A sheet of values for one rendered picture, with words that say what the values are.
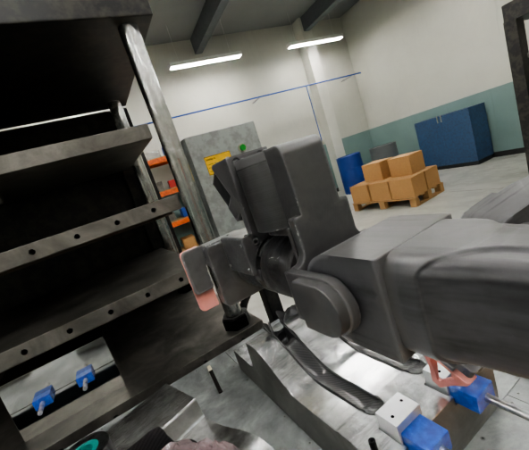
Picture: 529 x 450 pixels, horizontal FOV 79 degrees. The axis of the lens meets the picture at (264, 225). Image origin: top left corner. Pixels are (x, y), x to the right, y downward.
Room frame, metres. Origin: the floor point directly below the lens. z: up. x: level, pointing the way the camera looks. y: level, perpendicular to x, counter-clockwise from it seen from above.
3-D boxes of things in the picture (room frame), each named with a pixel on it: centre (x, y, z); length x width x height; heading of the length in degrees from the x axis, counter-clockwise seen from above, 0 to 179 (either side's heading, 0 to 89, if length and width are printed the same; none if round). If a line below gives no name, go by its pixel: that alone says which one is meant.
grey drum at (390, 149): (7.11, -3.03, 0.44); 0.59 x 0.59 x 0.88
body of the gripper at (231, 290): (0.31, 0.01, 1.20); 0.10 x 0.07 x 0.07; 117
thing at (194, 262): (0.36, 0.07, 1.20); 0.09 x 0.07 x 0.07; 27
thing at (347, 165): (7.60, -2.40, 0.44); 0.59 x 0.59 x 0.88
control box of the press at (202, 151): (1.33, 0.08, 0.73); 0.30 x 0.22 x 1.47; 117
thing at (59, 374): (1.08, 0.80, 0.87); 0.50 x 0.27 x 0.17; 27
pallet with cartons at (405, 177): (5.28, -2.27, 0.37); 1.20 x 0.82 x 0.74; 30
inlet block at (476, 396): (0.39, -0.21, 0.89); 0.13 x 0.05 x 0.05; 27
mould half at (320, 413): (0.61, -0.05, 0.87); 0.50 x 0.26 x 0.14; 27
